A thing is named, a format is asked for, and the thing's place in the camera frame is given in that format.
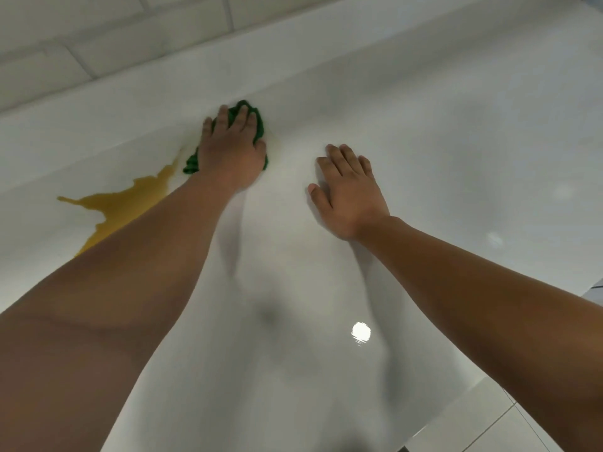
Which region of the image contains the person's left hand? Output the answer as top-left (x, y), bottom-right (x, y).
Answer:
top-left (196, 105), bottom-right (268, 194)

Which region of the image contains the person's right hand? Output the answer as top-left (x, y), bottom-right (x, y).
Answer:
top-left (307, 144), bottom-right (391, 242)

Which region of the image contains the green cleaning cloth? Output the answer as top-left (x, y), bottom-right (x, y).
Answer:
top-left (183, 100), bottom-right (269, 175)

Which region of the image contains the person's left forearm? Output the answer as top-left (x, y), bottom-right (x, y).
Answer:
top-left (0, 174), bottom-right (236, 452)

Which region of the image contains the person's right forearm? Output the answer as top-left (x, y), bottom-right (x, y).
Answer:
top-left (354, 215), bottom-right (603, 452)

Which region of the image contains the white bathtub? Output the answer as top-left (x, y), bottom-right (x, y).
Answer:
top-left (0, 0), bottom-right (603, 452)

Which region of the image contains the yellow liquid spill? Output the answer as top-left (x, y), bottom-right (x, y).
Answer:
top-left (57, 155), bottom-right (182, 257)

